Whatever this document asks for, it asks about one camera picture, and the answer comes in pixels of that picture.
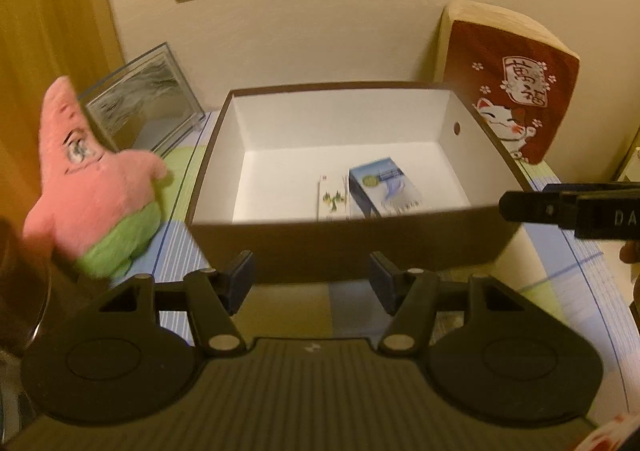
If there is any small white carton box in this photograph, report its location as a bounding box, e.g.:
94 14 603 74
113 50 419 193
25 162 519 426
316 174 351 222

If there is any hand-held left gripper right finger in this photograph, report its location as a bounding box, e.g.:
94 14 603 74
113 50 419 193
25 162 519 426
369 251 526 359

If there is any blue carton box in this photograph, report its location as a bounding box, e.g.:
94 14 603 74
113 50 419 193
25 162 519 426
348 157 426 219

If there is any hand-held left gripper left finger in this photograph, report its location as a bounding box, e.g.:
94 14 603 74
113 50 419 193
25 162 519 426
97 251 257 357

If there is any red cat print cushion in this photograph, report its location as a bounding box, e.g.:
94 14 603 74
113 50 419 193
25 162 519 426
434 0 581 166

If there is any checked green blue cloth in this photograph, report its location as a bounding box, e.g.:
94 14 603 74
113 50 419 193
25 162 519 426
115 110 638 427

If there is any yellow wooden panel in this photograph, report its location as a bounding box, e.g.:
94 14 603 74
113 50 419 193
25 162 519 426
0 0 127 222

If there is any pink starfish plush toy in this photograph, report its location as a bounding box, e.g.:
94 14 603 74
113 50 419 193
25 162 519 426
22 76 171 279

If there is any red white printed cloth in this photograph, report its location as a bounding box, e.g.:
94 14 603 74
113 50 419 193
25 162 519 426
575 412 640 451

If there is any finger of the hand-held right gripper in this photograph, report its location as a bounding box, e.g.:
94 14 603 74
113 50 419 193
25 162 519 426
499 188 578 230
541 182 640 196

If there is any dark glossy brown object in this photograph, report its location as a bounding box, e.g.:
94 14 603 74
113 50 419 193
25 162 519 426
0 216 53 357

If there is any brown cardboard box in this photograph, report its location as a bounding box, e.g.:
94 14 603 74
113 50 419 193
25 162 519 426
186 81 535 284

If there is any glass picture frame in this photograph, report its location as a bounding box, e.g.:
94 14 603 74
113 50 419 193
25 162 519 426
80 42 206 154

